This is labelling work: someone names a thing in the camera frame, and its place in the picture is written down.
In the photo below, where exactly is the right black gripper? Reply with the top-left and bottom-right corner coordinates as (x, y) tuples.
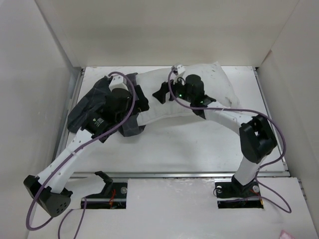
(152, 73), (194, 104)

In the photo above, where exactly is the white pillow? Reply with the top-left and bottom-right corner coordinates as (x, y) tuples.
(136, 62), (241, 126)

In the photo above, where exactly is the dark grey checked pillowcase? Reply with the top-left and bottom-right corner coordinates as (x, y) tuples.
(67, 73), (145, 137)

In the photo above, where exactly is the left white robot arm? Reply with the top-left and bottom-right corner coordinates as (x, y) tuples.
(23, 85), (150, 218)

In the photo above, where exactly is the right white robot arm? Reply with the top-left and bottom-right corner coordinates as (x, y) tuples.
(153, 74), (277, 196)

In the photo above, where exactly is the pink object at corner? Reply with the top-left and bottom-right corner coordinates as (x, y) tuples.
(279, 230), (295, 239)

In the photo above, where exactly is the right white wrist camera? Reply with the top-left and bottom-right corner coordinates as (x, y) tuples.
(171, 64), (185, 84)

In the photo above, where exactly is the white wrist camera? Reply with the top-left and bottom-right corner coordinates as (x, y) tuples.
(171, 64), (185, 84)
(109, 75), (128, 91)

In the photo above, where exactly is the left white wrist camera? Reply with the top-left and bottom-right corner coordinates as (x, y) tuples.
(109, 75), (128, 91)

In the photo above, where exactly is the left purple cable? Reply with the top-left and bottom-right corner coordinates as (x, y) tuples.
(26, 71), (139, 239)

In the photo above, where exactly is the purple cable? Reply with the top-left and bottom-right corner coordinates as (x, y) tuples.
(168, 68), (292, 214)
(26, 71), (139, 239)

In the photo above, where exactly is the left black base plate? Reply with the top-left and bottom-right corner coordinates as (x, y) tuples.
(85, 171), (128, 210)

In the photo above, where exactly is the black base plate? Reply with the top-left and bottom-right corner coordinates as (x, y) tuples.
(85, 171), (128, 210)
(213, 181), (264, 209)

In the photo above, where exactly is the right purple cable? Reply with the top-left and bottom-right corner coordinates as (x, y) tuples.
(168, 68), (292, 214)

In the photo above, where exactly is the aluminium right rail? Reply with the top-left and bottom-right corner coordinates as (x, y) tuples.
(252, 67), (289, 171)

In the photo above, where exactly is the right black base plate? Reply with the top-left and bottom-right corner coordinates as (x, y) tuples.
(213, 181), (264, 209)

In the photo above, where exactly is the aluminium front rail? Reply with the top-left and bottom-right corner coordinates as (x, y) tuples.
(53, 171), (291, 179)

